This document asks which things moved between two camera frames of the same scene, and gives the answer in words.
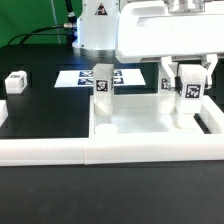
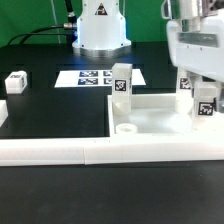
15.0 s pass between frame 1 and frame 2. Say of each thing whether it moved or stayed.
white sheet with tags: stayed
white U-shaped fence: stayed
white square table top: moved
